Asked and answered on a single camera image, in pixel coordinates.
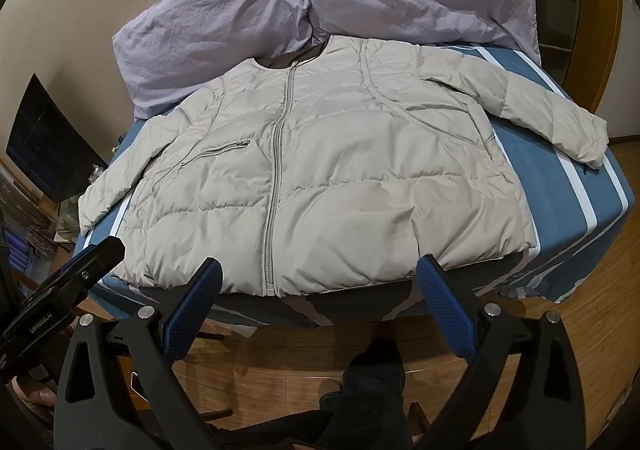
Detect person's left hand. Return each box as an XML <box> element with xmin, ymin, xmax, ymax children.
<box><xmin>14</xmin><ymin>376</ymin><xmax>58</xmax><ymax>407</ymax></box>

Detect lavender duvet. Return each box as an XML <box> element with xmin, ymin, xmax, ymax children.
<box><xmin>112</xmin><ymin>0</ymin><xmax>321</xmax><ymax>120</ymax></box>

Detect dark computer monitor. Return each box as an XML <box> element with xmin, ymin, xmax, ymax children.
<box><xmin>5</xmin><ymin>73</ymin><xmax>109</xmax><ymax>204</ymax></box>

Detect wooden door frame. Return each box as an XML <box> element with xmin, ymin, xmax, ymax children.
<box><xmin>575</xmin><ymin>0</ymin><xmax>627</xmax><ymax>141</ymax></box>

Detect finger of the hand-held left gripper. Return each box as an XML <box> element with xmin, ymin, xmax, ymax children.
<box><xmin>22</xmin><ymin>236</ymin><xmax>126</xmax><ymax>305</ymax></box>

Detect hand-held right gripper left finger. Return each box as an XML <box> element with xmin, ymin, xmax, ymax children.
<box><xmin>52</xmin><ymin>257</ymin><xmax>223</xmax><ymax>450</ymax></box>

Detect bed with blue striped sheet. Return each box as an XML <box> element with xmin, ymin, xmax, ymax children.
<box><xmin>70</xmin><ymin>37</ymin><xmax>636</xmax><ymax>327</ymax></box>

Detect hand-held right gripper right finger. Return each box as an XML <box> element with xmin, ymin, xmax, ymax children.
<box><xmin>416</xmin><ymin>255</ymin><xmax>602</xmax><ymax>450</ymax></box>

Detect beige puffer jacket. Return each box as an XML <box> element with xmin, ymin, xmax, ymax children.
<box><xmin>77</xmin><ymin>34</ymin><xmax>611</xmax><ymax>298</ymax></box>

